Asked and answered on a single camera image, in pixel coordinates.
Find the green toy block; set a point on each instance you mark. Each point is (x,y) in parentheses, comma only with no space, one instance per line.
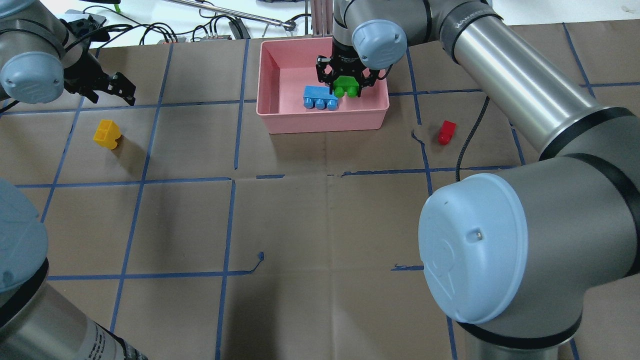
(346,86)

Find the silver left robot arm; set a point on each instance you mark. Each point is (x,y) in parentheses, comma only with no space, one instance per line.
(43,56)

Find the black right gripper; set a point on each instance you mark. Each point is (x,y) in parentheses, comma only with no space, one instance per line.
(344,61)

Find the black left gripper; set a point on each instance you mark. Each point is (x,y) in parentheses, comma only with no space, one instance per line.
(84,78)

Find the yellow toy block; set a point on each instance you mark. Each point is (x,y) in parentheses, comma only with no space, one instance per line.
(107,134)

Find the pink plastic box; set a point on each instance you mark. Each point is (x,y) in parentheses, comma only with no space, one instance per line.
(286,67)

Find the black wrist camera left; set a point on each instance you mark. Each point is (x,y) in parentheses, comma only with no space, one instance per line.
(84,23)

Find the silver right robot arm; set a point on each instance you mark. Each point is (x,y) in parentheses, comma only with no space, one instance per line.
(381,309)

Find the aluminium frame post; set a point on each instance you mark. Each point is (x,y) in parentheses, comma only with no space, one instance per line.
(321,18)

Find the red toy block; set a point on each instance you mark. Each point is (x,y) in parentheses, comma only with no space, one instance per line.
(446,132)

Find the blue toy block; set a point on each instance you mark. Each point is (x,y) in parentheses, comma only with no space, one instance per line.
(319,97)

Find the metal rod tool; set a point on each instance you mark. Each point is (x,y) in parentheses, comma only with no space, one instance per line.
(287,24)

